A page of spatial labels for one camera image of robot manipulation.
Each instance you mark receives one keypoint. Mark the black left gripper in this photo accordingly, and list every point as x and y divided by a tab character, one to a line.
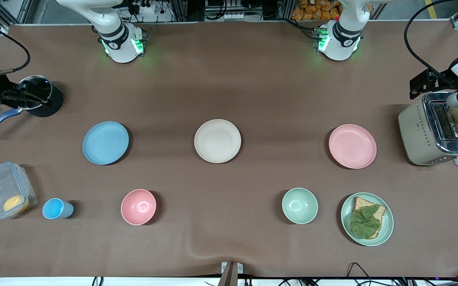
439	80

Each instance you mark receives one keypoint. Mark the blue plate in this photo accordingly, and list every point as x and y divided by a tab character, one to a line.
105	143

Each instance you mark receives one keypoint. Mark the pink plate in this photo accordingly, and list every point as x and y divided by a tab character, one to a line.
352	146

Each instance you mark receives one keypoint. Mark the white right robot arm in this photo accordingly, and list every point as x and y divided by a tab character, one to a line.
117	39

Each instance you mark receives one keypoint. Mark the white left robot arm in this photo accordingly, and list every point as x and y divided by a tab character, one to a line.
342	39

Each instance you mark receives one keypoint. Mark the black cylindrical pot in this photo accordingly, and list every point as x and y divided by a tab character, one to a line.
56	103

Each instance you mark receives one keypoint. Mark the beige chrome toaster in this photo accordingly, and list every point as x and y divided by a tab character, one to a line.
416	135

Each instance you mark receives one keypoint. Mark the yellow round food item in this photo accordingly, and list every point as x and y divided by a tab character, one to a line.
14	203

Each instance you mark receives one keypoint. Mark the blue cup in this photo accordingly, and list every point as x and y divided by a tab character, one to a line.
54	208

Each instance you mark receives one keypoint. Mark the bread slice under lettuce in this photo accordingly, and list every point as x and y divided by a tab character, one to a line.
359	203

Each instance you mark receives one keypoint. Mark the bag of orange buns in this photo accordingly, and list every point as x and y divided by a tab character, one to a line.
312	12

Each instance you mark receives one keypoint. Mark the green plate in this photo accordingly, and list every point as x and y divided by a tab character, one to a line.
387	222

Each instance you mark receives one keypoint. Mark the green lettuce leaf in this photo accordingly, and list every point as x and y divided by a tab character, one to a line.
364	222

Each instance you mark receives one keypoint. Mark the white power strip with plugs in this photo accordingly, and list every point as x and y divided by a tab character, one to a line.
147	8

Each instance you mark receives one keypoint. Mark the pink bowl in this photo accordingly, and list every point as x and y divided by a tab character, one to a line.
138	206

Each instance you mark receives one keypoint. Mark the green bowl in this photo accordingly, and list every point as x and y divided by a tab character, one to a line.
299	205

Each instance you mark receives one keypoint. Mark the beige plate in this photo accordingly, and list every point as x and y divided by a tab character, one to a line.
217	141

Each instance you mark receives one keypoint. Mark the small white power strip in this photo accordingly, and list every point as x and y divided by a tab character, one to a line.
235	16

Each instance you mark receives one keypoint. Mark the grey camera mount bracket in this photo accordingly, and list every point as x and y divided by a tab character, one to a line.
229	274

